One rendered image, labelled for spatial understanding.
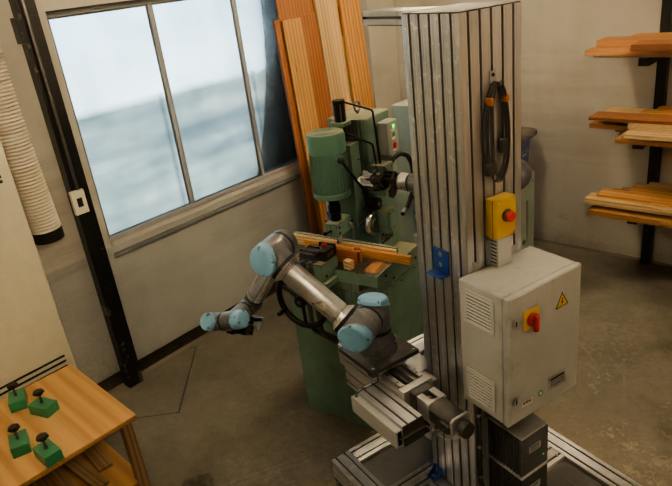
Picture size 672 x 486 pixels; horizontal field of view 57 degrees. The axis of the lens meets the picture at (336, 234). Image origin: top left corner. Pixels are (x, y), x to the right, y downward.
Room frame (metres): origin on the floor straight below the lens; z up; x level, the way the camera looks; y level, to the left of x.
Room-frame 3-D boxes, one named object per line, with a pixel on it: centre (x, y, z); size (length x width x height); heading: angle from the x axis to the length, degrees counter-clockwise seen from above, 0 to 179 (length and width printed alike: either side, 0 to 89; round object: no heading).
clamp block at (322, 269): (2.62, 0.10, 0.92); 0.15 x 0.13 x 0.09; 54
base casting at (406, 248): (2.88, -0.08, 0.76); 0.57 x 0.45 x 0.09; 144
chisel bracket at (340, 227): (2.79, -0.02, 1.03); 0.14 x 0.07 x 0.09; 144
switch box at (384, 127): (2.95, -0.31, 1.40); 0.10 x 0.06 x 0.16; 144
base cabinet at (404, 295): (2.87, -0.08, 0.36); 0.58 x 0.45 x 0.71; 144
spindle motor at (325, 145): (2.78, -0.01, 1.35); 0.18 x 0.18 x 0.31
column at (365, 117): (3.01, -0.18, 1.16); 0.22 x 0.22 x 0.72; 54
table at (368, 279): (2.69, 0.05, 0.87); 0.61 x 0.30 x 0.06; 54
